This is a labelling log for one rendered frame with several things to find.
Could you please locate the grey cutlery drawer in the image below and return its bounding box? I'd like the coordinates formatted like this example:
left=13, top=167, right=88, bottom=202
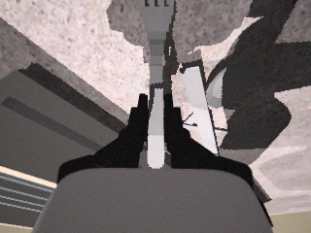
left=0, top=70, right=119, bottom=229

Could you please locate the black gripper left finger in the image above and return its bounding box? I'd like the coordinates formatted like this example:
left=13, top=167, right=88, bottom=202
left=56, top=93, right=149, bottom=185

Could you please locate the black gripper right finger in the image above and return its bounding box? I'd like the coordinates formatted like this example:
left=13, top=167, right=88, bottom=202
left=163, top=93, right=254, bottom=191

